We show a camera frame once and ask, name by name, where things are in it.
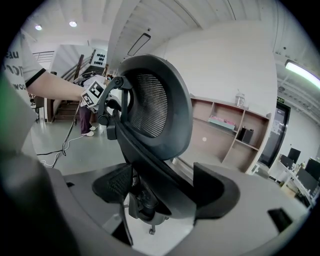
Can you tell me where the wooden staircase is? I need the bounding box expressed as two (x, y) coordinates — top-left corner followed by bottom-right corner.
(49, 48), (109, 123)

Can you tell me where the person's left forearm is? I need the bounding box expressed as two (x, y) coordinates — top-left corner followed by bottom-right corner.
(26, 68), (84, 102)

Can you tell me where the wooden wall shelf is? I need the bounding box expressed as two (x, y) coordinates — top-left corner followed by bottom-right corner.
(189, 96), (272, 175)

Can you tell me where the glass jar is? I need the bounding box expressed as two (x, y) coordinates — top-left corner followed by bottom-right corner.
(234, 89), (246, 108)

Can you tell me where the black floor cable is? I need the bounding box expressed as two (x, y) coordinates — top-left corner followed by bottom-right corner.
(37, 99), (82, 157)

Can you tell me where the long ceiling light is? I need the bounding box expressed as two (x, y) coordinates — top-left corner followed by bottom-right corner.
(284, 59), (320, 85)

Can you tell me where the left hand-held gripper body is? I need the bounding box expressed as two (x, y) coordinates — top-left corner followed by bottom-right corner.
(81, 80), (123, 113)

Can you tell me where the black framed ceiling panel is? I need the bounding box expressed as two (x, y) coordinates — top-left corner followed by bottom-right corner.
(127, 32), (152, 57)

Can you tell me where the black box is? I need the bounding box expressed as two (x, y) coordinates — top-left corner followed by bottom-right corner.
(236, 127), (247, 142)
(242, 128), (255, 145)

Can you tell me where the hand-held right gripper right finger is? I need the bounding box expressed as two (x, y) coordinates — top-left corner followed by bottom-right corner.
(193, 162), (310, 256)

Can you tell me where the black computer monitor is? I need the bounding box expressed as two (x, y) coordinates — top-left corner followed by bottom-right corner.
(296, 167), (320, 198)
(304, 157), (320, 181)
(279, 154), (296, 171)
(287, 147), (302, 163)

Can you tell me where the white printed t-shirt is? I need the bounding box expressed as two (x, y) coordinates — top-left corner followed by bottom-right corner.
(3, 28), (48, 94)

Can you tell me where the white office desk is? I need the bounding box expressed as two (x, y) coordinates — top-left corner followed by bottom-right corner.
(268, 159), (316, 208)

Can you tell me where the teal box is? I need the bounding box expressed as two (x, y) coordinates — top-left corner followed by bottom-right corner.
(208, 116), (236, 131)

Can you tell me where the white power cable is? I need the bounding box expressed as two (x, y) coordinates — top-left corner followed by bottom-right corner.
(39, 124), (101, 168)

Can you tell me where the dark glass door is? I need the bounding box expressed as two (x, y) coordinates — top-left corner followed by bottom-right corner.
(258, 103), (292, 168)

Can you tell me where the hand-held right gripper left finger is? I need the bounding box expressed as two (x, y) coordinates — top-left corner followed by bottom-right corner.
(0, 72), (133, 256)

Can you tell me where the black mesh office chair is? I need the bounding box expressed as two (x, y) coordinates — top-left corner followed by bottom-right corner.
(91, 53), (199, 236)

